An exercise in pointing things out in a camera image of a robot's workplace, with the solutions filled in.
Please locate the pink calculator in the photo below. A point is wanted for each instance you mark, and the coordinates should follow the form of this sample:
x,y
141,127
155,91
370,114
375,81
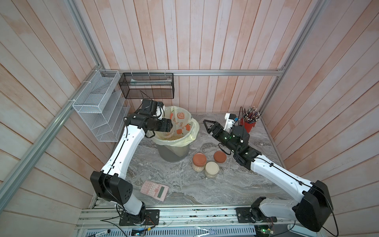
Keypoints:
x,y
154,190

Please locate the red pencil cup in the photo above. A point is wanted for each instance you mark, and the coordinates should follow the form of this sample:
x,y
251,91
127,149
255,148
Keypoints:
x,y
247,125

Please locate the grey trash bin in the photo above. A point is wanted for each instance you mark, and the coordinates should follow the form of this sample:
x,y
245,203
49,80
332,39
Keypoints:
x,y
173,154

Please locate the brown jar lid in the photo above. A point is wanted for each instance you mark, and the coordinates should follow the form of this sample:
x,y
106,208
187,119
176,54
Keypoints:
x,y
220,157

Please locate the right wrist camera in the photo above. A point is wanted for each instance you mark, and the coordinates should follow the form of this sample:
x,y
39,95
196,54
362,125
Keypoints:
x,y
231,120

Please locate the oatmeal jar with brown lid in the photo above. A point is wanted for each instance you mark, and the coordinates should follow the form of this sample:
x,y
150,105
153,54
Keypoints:
x,y
199,162

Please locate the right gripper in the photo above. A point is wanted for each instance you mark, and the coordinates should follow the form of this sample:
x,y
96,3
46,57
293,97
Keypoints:
x,y
222,131

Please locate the white wire mesh shelf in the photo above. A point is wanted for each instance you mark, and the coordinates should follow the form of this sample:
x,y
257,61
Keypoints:
x,y
101,105

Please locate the black wire mesh basket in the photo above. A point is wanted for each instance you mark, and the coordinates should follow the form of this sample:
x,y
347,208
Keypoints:
x,y
147,85

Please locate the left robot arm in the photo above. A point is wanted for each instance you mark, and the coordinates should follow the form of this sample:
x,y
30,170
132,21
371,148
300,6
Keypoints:
x,y
110,182

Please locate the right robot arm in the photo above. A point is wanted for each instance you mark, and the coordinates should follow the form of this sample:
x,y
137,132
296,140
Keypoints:
x,y
311,203

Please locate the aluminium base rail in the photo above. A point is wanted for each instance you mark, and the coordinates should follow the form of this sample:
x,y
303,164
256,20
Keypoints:
x,y
187,221

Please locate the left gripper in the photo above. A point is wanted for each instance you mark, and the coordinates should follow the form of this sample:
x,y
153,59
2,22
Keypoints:
x,y
167,125

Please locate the oatmeal jar with cream lid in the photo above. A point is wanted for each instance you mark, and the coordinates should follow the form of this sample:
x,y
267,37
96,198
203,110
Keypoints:
x,y
211,169

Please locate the horizontal aluminium frame bar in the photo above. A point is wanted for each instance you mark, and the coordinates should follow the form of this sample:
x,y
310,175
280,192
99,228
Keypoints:
x,y
217,72

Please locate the bundle of pencils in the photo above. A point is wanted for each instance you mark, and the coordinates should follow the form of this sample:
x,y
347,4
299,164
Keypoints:
x,y
251,115

